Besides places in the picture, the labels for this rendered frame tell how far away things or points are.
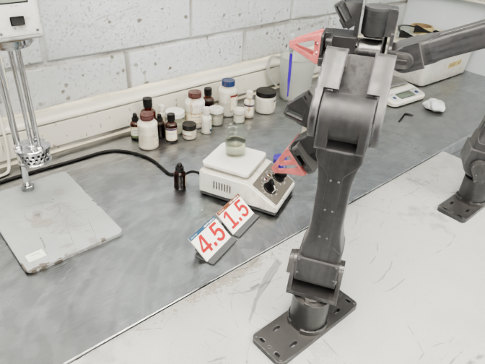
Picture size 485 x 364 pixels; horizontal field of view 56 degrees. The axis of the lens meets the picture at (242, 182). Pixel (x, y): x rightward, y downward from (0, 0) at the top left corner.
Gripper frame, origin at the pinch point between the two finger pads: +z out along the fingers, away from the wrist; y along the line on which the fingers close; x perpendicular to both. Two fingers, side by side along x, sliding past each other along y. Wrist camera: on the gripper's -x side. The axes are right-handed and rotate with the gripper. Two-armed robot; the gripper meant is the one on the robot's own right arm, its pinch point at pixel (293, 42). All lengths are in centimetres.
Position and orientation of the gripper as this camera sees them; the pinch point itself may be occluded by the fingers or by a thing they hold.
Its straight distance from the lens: 110.5
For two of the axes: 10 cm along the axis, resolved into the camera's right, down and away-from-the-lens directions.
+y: -2.8, 5.1, -8.1
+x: -0.3, 8.4, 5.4
